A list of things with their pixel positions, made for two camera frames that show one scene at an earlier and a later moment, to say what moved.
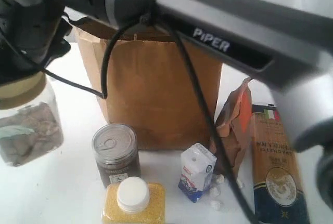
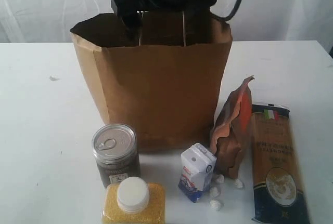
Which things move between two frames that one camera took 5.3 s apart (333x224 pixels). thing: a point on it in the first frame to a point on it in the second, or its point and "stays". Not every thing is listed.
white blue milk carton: [197, 170] stays
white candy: [239, 183] stays
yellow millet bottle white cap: [133, 200] stays
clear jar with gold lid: [31, 123] to [162, 28]
